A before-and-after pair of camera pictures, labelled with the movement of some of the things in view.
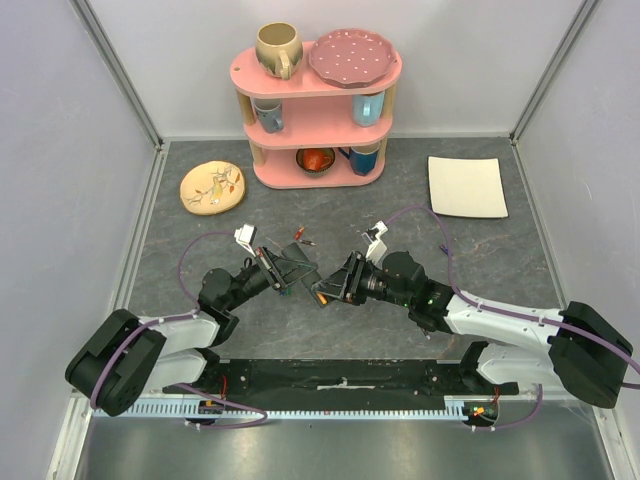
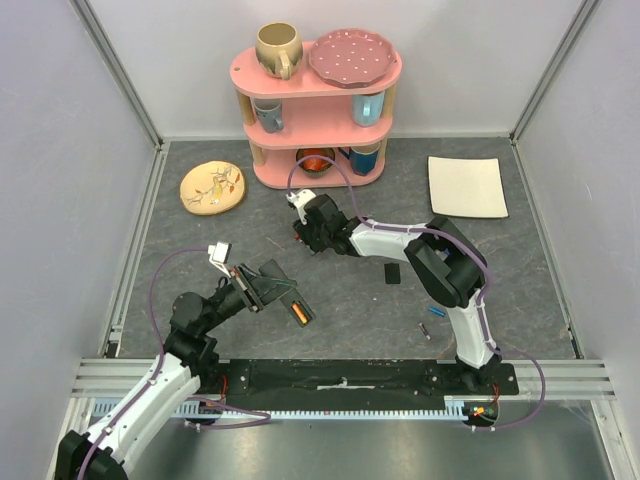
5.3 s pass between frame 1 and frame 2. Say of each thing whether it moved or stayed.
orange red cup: stayed
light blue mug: stayed
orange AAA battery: moved
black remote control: moved
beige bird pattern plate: stayed
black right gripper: moved
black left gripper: moved
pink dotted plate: stayed
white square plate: stayed
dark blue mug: stayed
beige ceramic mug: stayed
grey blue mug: stayed
